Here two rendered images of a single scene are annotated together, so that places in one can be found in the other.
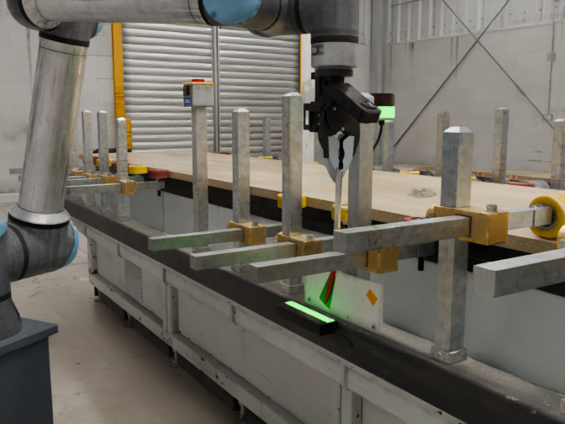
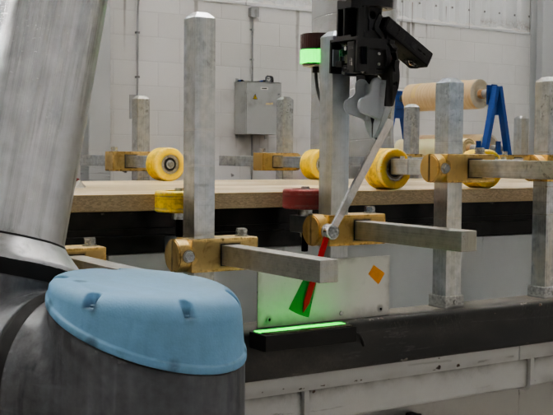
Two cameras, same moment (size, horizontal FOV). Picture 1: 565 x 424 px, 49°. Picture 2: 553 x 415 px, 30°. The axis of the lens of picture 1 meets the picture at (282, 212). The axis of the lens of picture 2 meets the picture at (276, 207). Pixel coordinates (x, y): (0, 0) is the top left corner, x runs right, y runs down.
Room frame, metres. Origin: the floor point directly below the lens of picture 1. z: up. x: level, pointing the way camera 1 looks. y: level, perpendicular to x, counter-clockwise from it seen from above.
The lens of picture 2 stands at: (1.36, 1.52, 0.97)
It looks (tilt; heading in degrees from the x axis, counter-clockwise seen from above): 3 degrees down; 269
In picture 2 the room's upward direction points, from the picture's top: straight up
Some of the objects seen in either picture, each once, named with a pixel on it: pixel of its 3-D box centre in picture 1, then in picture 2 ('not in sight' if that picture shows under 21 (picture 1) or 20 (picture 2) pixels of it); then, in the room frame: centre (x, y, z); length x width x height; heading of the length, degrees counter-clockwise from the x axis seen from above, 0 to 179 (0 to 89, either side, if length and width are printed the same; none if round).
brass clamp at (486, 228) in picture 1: (465, 222); (457, 168); (1.02, -0.30, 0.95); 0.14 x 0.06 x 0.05; 33
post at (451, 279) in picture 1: (452, 267); (447, 214); (1.03, -0.29, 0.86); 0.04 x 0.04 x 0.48; 33
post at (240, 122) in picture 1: (240, 198); not in sight; (1.67, 0.11, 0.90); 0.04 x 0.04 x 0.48; 33
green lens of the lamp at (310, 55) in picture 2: (379, 112); (318, 57); (1.27, -0.20, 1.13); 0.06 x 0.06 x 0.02
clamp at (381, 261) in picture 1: (366, 253); (342, 229); (1.23, -0.17, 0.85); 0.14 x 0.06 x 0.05; 33
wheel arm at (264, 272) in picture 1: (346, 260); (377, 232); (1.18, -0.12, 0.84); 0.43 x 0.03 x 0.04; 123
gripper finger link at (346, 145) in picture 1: (338, 157); (360, 108); (1.21, -0.11, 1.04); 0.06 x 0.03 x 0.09; 33
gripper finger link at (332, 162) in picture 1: (324, 157); (371, 107); (1.19, -0.08, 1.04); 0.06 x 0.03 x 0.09; 33
